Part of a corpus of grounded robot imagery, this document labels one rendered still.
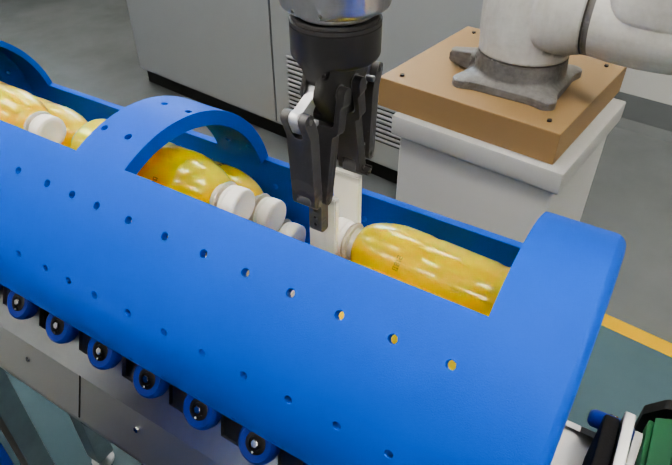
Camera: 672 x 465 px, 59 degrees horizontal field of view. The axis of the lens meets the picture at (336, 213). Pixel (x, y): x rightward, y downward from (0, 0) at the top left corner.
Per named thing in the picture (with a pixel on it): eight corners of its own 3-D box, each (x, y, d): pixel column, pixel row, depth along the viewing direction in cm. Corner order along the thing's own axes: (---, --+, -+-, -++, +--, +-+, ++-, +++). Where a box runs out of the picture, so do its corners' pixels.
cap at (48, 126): (39, 105, 70) (49, 109, 69) (60, 125, 73) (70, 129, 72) (18, 131, 68) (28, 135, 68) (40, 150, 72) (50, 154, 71)
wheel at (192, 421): (198, 377, 65) (187, 380, 63) (231, 395, 63) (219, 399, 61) (186, 415, 65) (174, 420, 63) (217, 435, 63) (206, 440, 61)
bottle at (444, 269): (518, 351, 56) (350, 274, 64) (546, 282, 56) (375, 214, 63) (512, 358, 50) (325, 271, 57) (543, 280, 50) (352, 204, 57)
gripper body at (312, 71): (324, -13, 51) (325, 86, 57) (265, 16, 46) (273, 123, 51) (402, 1, 48) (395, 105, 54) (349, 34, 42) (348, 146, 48)
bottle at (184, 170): (127, 120, 69) (255, 167, 61) (116, 178, 70) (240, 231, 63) (75, 117, 63) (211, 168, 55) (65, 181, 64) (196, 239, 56)
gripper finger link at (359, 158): (318, 73, 52) (327, 64, 52) (333, 166, 60) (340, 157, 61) (357, 83, 50) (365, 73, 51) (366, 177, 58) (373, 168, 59)
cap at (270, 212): (266, 225, 68) (279, 230, 67) (245, 230, 64) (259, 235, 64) (273, 193, 67) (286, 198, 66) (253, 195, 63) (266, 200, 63)
